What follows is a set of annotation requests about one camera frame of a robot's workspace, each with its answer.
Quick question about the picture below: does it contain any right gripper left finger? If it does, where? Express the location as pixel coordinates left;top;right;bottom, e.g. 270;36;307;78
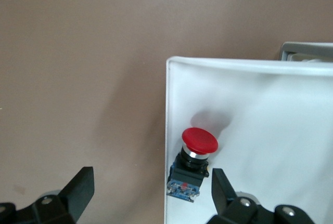
0;166;95;224

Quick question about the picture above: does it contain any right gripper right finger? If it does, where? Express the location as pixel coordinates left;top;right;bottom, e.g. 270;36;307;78
208;167;316;224

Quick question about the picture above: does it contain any red mushroom push button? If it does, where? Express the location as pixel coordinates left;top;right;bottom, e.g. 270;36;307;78
167;127;220;203

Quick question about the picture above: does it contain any white plastic tray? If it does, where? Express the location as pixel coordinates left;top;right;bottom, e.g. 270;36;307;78
164;56;333;224

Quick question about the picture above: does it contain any white drawer cabinet grey frame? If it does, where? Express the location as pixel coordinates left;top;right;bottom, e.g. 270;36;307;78
279;41;333;62

